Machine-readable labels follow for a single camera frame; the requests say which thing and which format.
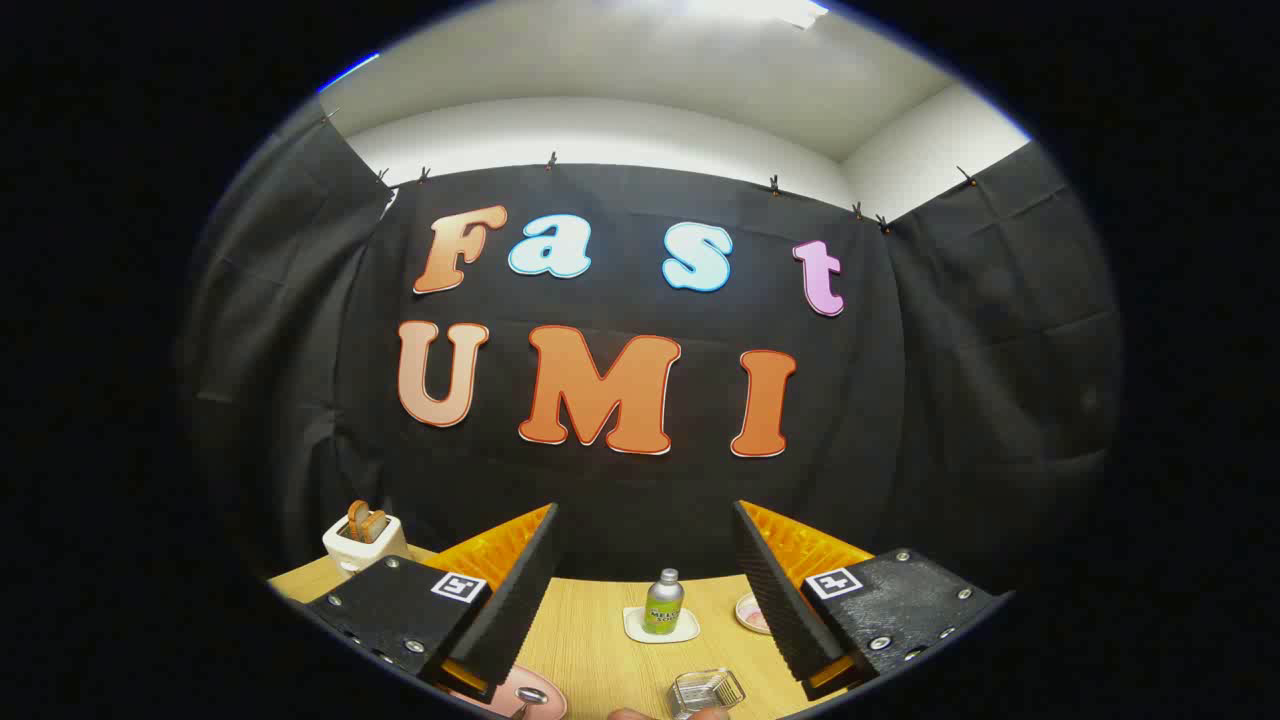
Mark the white oval plate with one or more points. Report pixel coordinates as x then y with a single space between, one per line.
750 612

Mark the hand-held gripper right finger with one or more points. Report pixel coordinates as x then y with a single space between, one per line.
780 600

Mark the pink round plate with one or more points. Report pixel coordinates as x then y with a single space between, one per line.
556 700

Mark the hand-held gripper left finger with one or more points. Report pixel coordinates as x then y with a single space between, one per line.
515 610

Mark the metal spoon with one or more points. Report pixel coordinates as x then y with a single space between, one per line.
530 695

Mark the white toaster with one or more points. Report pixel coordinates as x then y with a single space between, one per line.
375 552

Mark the white square coaster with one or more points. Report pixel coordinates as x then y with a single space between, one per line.
635 628

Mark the perforated metal tray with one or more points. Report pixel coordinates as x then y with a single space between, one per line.
705 690

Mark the row of black cloth clips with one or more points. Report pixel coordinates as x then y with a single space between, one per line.
551 160

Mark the green soda bottle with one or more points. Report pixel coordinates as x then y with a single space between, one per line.
663 605

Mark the brown toast slice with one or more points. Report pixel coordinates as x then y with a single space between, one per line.
378 526
358 520

